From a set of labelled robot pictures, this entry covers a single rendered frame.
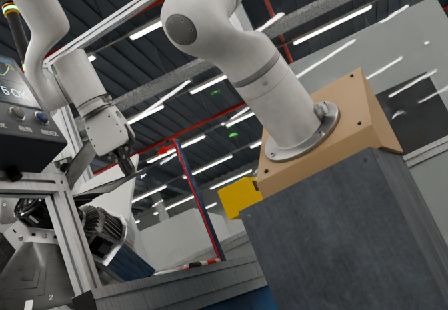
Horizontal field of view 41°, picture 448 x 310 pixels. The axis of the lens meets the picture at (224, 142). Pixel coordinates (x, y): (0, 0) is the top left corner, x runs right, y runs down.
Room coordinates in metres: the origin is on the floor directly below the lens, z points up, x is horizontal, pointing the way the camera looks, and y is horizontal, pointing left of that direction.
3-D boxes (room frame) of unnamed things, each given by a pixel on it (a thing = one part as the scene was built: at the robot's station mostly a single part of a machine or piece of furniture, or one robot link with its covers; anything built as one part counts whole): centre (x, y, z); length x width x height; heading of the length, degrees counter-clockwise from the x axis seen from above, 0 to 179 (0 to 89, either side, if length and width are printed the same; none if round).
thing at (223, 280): (1.32, 0.13, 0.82); 0.90 x 0.04 x 0.08; 160
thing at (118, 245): (1.55, 0.38, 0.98); 0.20 x 0.16 x 0.20; 160
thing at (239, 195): (1.69, 0.00, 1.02); 0.16 x 0.10 x 0.11; 160
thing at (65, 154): (2.15, 0.60, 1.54); 0.10 x 0.07 x 0.08; 15
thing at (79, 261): (0.92, 0.28, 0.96); 0.03 x 0.03 x 0.20; 70
